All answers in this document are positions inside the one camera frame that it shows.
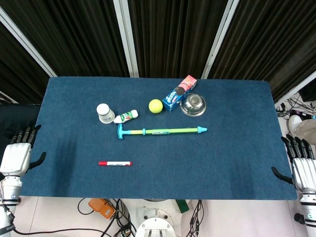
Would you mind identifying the white robot torso base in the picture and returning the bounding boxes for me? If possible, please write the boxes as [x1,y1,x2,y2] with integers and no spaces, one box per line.
[125,198,191,237]

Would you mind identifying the white shoe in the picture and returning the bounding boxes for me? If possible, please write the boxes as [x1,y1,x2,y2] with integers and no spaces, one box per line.
[288,115,303,134]

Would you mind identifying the green and cyan water pump toy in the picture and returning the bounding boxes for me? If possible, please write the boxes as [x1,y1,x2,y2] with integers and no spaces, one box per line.
[117,123,208,141]

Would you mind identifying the yellow-green tennis ball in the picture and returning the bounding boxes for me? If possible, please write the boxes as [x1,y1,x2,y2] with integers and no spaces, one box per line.
[148,99,164,115]

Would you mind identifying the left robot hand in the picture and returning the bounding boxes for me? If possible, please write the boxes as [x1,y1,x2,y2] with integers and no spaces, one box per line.
[0,124,47,177]

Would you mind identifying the blue table mat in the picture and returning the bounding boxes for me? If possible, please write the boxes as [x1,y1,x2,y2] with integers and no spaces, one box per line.
[19,77,298,201]

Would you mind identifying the tangled floor cables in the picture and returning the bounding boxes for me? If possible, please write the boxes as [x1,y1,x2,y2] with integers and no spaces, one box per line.
[275,94,316,119]

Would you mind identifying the stainless steel bowl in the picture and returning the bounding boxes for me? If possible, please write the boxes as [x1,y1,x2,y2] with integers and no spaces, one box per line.
[179,92,207,117]

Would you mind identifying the person's beige trouser leg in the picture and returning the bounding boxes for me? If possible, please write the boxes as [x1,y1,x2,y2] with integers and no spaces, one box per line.
[295,118,316,146]

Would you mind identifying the small white green bottle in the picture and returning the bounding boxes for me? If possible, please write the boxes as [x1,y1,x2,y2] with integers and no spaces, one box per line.
[113,109,139,124]

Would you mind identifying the white paper cup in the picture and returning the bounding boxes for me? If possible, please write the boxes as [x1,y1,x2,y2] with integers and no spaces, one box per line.
[96,103,116,124]

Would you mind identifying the blue pink cookie box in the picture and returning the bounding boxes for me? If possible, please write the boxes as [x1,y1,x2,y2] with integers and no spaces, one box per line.
[162,75,198,112]

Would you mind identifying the green clamp piece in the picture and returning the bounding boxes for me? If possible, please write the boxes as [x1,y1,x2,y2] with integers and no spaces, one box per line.
[175,199,190,214]

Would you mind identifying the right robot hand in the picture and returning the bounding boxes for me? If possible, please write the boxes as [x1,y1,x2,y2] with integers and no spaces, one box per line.
[271,134,316,191]

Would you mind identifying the red and white marker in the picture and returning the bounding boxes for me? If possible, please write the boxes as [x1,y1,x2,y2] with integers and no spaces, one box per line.
[98,161,133,166]

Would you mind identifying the orange power box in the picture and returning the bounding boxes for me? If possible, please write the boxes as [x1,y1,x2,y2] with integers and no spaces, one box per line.
[88,198,117,220]

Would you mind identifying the black cable bundle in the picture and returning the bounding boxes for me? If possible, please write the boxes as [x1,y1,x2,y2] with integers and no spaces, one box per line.
[188,199,203,237]

